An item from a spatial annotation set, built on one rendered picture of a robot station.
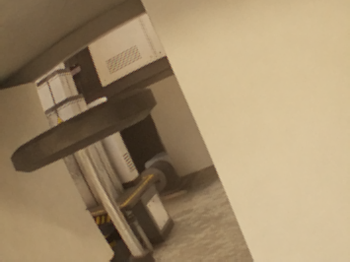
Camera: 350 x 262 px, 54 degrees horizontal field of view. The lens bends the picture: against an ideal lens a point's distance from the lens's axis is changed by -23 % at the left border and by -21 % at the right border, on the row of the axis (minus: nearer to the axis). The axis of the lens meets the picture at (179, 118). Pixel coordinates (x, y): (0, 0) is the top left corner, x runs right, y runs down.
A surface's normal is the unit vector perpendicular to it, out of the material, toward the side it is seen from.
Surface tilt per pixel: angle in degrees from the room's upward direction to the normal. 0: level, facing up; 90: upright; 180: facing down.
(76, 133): 90
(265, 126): 90
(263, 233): 90
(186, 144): 90
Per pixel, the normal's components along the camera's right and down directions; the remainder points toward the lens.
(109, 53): -0.25, 0.17
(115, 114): 0.58, -0.21
